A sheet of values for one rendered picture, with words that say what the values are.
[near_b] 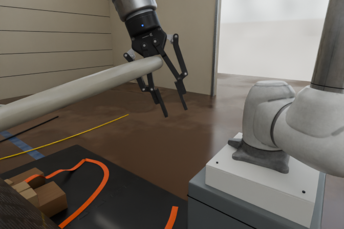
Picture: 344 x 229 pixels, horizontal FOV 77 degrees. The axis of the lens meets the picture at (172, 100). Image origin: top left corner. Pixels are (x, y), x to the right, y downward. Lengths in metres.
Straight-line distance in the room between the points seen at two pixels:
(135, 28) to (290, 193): 0.59
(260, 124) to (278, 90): 0.12
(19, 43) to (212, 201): 5.86
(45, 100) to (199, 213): 0.70
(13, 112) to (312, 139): 0.59
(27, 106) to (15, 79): 5.93
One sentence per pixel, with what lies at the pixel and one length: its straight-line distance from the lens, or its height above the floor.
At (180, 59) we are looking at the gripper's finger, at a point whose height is 1.25.
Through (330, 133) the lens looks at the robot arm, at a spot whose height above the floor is 1.09.
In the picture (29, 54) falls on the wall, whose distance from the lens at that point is 6.32.
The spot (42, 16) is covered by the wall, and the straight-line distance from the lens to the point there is 6.50.
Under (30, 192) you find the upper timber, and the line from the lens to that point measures 1.95.
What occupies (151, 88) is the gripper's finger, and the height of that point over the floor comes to 1.18.
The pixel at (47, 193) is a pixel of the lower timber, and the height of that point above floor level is 0.15.
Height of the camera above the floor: 1.29
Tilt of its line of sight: 15 degrees down
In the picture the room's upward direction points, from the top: straight up
